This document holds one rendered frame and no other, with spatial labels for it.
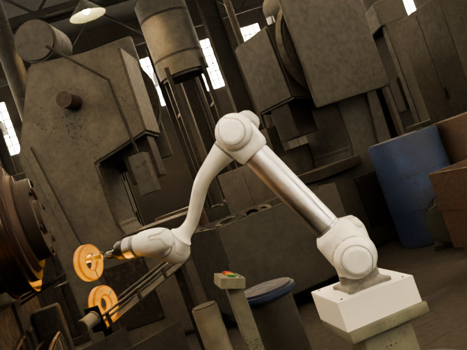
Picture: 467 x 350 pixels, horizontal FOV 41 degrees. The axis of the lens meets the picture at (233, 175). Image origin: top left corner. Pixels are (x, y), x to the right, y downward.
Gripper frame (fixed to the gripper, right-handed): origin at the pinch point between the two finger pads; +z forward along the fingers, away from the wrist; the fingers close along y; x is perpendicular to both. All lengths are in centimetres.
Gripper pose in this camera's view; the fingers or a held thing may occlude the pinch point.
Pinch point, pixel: (87, 258)
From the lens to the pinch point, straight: 270.7
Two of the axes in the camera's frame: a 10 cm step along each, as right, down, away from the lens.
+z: -8.7, 2.6, 4.2
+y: 3.9, -1.4, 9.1
